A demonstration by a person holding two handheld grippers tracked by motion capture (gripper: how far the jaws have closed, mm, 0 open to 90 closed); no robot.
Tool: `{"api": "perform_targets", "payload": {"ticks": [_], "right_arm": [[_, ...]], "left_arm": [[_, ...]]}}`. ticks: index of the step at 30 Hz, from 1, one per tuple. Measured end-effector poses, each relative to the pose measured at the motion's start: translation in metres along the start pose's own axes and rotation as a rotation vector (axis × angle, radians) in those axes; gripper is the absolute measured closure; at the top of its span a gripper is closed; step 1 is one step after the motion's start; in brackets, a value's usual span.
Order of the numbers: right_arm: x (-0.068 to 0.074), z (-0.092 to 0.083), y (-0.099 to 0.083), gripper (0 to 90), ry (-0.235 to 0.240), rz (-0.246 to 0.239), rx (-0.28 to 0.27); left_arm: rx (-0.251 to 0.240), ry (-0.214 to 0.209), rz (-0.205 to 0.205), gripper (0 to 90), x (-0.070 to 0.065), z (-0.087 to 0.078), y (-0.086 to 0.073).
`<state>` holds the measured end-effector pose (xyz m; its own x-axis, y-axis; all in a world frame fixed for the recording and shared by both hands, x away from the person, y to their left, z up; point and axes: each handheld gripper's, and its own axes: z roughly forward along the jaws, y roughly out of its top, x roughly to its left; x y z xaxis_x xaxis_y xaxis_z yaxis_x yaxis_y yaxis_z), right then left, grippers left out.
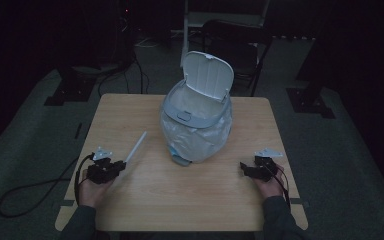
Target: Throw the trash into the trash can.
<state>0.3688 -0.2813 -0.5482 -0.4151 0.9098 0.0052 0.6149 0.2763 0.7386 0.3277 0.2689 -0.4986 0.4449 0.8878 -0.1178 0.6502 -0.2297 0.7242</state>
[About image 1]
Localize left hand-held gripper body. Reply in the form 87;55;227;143
86;145;118;185

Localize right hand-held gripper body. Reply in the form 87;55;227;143
251;147;284;183

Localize translucent plastic bin bag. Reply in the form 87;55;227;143
159;87;233;165

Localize white grey lidded trash can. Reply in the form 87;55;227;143
159;50;235;167

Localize person's right hand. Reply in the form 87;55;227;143
254;162;286;200

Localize person's left hand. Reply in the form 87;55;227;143
78;171;114;208

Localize black stand base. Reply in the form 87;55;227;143
286;59;336;120
44;64;98;107

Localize black folding chair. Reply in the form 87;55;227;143
198;19;274;98

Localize dark equipment rack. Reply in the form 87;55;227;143
113;0;138;64

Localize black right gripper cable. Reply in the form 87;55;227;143
263;160;291;210

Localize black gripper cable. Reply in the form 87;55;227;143
263;160;291;210
0;152;95;219

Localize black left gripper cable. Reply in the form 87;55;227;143
0;152;95;219

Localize black floor cables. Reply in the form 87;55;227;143
97;49;150;96

